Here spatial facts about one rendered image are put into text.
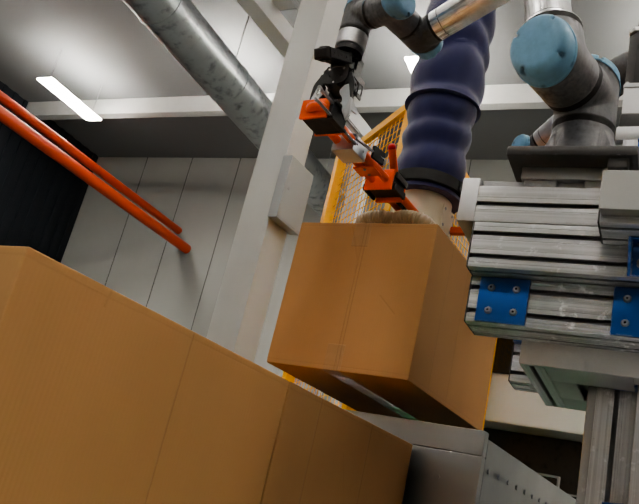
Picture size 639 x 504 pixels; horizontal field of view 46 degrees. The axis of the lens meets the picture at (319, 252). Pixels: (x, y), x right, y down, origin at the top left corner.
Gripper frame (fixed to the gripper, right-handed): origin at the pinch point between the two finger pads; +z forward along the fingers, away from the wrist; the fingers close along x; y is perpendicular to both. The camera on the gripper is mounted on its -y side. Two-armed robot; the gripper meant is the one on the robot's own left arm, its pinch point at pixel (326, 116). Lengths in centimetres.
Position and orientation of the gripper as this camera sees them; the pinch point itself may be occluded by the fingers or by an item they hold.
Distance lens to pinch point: 180.1
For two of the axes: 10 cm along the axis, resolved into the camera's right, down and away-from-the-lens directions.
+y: 4.7, 4.0, 7.9
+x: -8.5, -0.4, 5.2
